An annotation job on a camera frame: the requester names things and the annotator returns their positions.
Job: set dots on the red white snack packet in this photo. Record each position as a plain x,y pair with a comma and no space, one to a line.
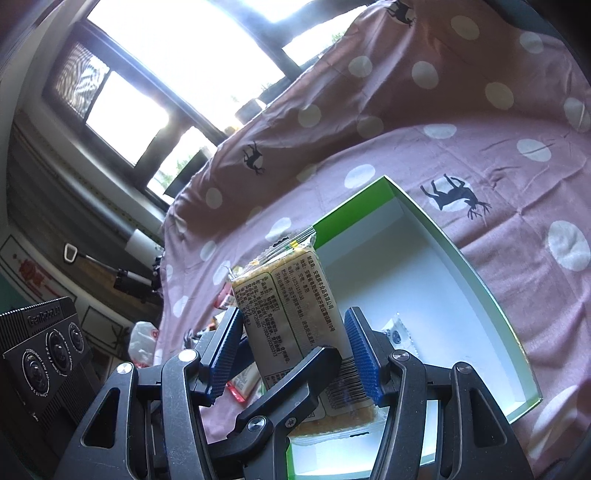
242,383

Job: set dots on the yellow cracker packet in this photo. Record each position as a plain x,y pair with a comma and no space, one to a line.
286,314

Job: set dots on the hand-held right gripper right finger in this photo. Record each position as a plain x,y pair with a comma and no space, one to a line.
364,360

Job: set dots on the red print wall poster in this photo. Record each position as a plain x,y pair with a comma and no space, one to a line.
32,272

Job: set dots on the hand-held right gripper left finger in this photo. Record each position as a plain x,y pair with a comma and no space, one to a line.
226,355

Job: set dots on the dark framed window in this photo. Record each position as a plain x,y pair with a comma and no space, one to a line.
184,46

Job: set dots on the green white cardboard box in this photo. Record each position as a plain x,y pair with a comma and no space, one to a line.
415,258

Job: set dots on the dark planter box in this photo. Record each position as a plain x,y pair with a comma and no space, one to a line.
184,170

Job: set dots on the small white packet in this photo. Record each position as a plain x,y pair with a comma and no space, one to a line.
400,333

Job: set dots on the white plastic bag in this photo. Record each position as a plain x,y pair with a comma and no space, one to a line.
141,341

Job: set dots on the pink dotted deer bedsheet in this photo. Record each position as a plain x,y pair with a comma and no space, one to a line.
461,115

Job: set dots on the white cylinder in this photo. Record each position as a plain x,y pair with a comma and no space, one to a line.
138,242

